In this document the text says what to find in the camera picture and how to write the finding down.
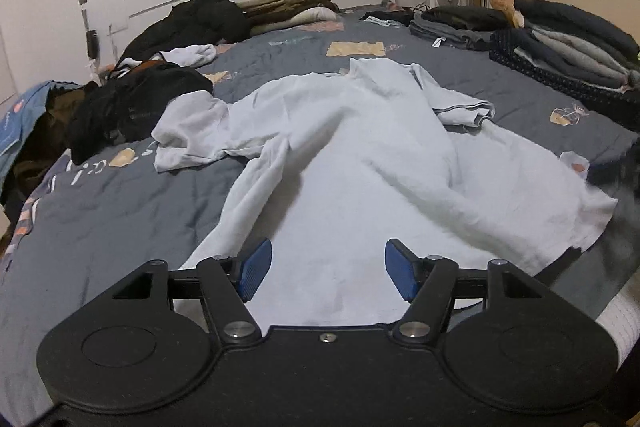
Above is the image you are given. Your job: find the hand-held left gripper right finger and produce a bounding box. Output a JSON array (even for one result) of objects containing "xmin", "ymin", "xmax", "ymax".
[{"xmin": 384, "ymin": 237, "xmax": 543, "ymax": 348}]

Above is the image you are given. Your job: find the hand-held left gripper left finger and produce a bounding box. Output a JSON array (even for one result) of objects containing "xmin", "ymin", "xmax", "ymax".
[{"xmin": 107, "ymin": 237, "xmax": 273, "ymax": 348}]

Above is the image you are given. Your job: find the white shirt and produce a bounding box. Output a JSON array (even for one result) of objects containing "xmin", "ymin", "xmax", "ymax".
[{"xmin": 151, "ymin": 57, "xmax": 618, "ymax": 328}]

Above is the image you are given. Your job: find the black clothes pile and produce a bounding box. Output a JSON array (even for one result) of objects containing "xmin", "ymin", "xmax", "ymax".
[{"xmin": 65, "ymin": 62, "xmax": 216, "ymax": 165}]

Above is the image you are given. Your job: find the stack of grey folded clothes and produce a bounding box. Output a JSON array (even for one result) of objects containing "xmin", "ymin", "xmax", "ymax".
[{"xmin": 409, "ymin": 6, "xmax": 511, "ymax": 50}]

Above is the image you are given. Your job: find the stack of dark folded clothes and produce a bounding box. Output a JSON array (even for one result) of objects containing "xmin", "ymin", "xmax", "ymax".
[{"xmin": 489, "ymin": 0, "xmax": 640, "ymax": 130}]

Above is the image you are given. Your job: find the grey printed quilt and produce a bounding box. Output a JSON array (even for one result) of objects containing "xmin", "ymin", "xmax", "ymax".
[{"xmin": 0, "ymin": 7, "xmax": 640, "ymax": 427}]

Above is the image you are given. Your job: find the small white cloth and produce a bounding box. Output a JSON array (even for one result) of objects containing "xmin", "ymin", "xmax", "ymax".
[{"xmin": 157, "ymin": 43, "xmax": 218, "ymax": 68}]

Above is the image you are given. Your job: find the white mattress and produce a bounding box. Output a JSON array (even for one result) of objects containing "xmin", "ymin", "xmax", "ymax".
[{"xmin": 595, "ymin": 292, "xmax": 640, "ymax": 368}]

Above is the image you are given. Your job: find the brown cloth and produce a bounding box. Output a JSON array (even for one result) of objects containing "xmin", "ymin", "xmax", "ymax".
[{"xmin": 0, "ymin": 87, "xmax": 91, "ymax": 208}]

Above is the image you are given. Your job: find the dark crumpled cloth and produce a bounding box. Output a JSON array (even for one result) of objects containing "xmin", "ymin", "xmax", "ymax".
[{"xmin": 360, "ymin": 0, "xmax": 431, "ymax": 28}]

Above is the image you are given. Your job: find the black jacket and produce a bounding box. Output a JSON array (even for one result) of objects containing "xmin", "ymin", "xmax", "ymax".
[{"xmin": 117, "ymin": 0, "xmax": 251, "ymax": 62}]

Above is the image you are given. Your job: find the white pillow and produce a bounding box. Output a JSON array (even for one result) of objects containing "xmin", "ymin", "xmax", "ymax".
[{"xmin": 250, "ymin": 7, "xmax": 341, "ymax": 30}]

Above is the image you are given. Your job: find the blue printed cloth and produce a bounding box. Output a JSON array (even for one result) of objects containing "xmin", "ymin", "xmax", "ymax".
[{"xmin": 0, "ymin": 80, "xmax": 68, "ymax": 198}]

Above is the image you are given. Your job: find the tan plush toy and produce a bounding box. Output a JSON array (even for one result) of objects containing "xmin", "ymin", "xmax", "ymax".
[{"xmin": 490, "ymin": 0, "xmax": 524, "ymax": 28}]

